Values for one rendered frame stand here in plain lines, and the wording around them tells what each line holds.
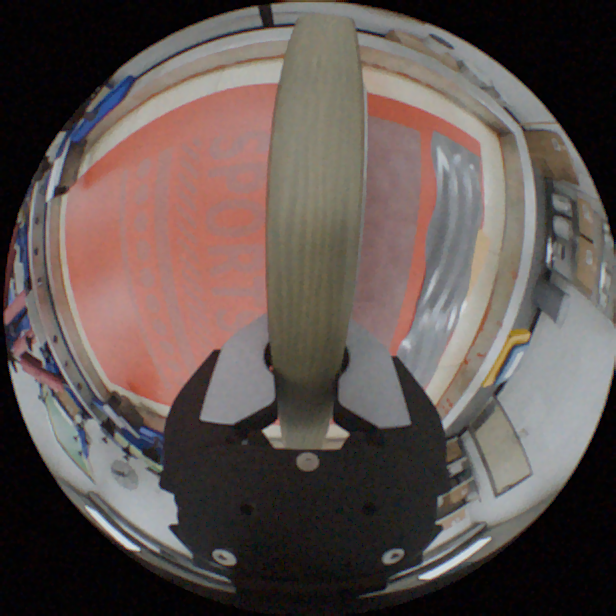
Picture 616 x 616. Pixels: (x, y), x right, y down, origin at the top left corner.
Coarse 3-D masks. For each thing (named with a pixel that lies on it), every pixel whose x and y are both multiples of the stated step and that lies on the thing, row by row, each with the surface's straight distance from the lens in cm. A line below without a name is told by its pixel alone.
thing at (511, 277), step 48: (240, 48) 23; (384, 48) 23; (144, 96) 30; (480, 96) 29; (528, 192) 29; (48, 240) 49; (528, 240) 28; (480, 336) 30; (96, 384) 57; (480, 384) 35
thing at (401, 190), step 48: (240, 96) 21; (384, 96) 21; (144, 144) 25; (384, 144) 18; (96, 192) 32; (384, 192) 17; (432, 192) 20; (96, 240) 31; (384, 240) 17; (96, 288) 33; (384, 288) 18
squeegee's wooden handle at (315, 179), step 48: (288, 48) 10; (336, 48) 10; (288, 96) 7; (336, 96) 7; (288, 144) 6; (336, 144) 6; (288, 192) 6; (336, 192) 6; (288, 240) 6; (336, 240) 6; (288, 288) 6; (336, 288) 6; (288, 336) 7; (336, 336) 7; (288, 384) 9; (336, 384) 10; (288, 432) 13
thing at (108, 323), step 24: (96, 312) 37; (120, 312) 30; (360, 312) 19; (384, 312) 20; (408, 312) 21; (96, 336) 42; (120, 336) 33; (384, 336) 21; (120, 360) 39; (144, 360) 32; (120, 384) 48; (144, 384) 38
